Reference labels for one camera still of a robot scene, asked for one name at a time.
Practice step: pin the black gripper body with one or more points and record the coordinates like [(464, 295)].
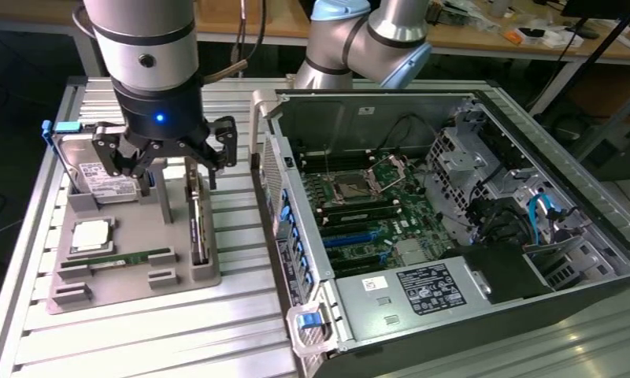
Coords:
[(160, 106)]

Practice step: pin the low-profile graphics card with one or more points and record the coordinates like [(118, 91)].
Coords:
[(196, 228)]

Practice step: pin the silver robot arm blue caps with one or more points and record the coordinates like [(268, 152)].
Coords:
[(141, 39)]

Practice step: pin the blue disk carrier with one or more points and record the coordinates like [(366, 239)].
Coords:
[(65, 127)]

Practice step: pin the silver hard disk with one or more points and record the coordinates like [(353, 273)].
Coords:
[(100, 185)]

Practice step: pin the grey parts rack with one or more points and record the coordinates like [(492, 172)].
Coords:
[(136, 220)]

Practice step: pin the silver CPU chip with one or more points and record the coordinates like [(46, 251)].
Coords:
[(90, 235)]

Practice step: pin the CPU socket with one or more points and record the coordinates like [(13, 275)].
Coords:
[(350, 189)]

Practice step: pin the green RAM stick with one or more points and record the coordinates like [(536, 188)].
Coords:
[(125, 260)]

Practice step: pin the metal socket cover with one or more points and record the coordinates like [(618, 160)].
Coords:
[(388, 173)]

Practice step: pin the black installed RAM stick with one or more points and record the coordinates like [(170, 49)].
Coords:
[(360, 216)]

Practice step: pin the blue expansion slot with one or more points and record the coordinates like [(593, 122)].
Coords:
[(346, 239)]

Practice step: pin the metal disk bay cage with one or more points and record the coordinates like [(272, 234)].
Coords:
[(460, 161)]

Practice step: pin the silver chipset heat sink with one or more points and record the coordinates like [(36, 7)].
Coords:
[(412, 252)]

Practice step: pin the blue case latch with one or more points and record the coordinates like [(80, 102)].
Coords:
[(306, 319)]

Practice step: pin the grey power supply unit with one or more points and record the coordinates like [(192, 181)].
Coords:
[(362, 311)]

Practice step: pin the black plastic air shroud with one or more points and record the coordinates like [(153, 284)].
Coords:
[(504, 275)]

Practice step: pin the orange and white box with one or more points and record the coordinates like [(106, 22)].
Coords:
[(541, 36)]

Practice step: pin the open black PC case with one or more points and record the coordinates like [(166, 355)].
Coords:
[(504, 334)]

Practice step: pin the black slanted pole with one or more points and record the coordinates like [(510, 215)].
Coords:
[(598, 51)]

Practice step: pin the black monitor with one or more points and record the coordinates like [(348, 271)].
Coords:
[(609, 8)]

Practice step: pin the wooden desk white frame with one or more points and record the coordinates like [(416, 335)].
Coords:
[(30, 12), (468, 39)]

